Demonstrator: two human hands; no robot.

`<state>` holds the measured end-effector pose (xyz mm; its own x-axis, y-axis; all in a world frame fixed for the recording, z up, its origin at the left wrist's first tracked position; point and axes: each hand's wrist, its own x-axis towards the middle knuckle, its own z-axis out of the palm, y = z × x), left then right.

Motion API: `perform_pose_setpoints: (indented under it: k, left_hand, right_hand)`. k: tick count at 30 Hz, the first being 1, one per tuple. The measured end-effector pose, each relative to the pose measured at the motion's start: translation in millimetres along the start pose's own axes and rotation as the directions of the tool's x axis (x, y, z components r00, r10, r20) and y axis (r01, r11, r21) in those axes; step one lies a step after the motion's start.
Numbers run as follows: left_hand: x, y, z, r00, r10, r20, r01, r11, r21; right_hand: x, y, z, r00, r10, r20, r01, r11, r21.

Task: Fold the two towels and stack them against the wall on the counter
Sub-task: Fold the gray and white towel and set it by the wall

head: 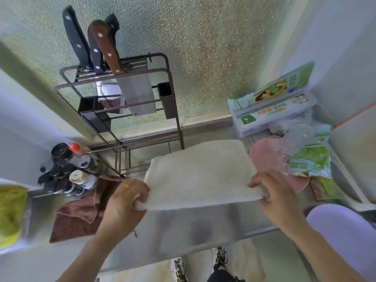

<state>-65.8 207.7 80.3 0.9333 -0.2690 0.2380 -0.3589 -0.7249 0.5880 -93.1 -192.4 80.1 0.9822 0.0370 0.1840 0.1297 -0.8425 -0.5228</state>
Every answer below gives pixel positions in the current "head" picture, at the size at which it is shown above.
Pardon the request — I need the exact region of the person's left hand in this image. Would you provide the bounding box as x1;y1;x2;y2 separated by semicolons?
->
101;178;151;240

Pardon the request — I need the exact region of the person's right hand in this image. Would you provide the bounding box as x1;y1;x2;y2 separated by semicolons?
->
248;170;307;232

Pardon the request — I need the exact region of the white towel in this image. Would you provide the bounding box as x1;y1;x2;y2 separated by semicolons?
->
135;140;270;211

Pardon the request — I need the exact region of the person's left forearm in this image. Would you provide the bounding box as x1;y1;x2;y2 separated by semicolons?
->
58;229;130;282

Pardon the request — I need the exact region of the person's right forearm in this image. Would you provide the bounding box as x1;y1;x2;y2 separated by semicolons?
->
283;216;368;282

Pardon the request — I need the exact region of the pink plate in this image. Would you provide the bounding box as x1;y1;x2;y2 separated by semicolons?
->
249;137;310;193

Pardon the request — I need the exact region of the clear plastic cup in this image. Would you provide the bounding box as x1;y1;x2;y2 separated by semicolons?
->
272;124;315;165

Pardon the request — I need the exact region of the white-capped bottle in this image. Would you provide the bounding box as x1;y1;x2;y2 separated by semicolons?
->
69;170;97;190

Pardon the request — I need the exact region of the brown cloth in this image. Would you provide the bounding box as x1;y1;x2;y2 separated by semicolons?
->
49;175;124;243

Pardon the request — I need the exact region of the green plastic bag pack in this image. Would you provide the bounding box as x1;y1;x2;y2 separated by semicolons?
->
289;125;344;201

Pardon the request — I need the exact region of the clear plastic wrap dispenser box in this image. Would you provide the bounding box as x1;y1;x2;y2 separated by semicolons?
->
232;91;318;138

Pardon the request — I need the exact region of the person's left shoe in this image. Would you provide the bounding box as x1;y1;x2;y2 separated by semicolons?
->
171;257;188;282

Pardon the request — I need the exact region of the person's shoe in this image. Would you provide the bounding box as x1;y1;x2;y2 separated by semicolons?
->
213;246;228;266
171;257;188;282

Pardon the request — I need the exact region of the person's right shoe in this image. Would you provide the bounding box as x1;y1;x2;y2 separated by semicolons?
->
213;246;228;266

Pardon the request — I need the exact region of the red-capped sauce bottle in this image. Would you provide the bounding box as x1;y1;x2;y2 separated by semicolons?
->
66;142;90;157

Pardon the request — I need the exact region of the group of black-capped seasoning bottles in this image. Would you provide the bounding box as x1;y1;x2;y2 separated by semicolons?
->
38;143;94;198

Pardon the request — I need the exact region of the brown metal knife rack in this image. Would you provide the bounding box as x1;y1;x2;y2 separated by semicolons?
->
54;53;185;178

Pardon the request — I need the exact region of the green and white packet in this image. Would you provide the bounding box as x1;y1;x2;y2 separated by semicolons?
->
228;61;315;115

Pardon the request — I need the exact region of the black utensil holder box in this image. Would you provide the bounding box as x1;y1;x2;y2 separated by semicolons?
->
78;96;112;134

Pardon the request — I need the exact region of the lavender round stool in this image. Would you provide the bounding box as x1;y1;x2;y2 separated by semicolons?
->
306;204;376;282

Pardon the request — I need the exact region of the small black holder box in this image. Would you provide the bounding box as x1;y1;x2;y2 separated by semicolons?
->
157;82;177;120

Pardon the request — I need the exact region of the yellow-green cloth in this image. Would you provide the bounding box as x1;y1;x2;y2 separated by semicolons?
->
0;185;29;249

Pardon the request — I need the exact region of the frosted glass window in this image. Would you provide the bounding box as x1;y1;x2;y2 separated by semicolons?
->
0;0;297;138

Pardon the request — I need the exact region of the wooden-handled cleaver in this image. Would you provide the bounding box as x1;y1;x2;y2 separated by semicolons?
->
88;20;157;116

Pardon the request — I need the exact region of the black-handled knife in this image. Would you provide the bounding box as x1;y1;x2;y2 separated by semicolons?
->
62;6;94;71

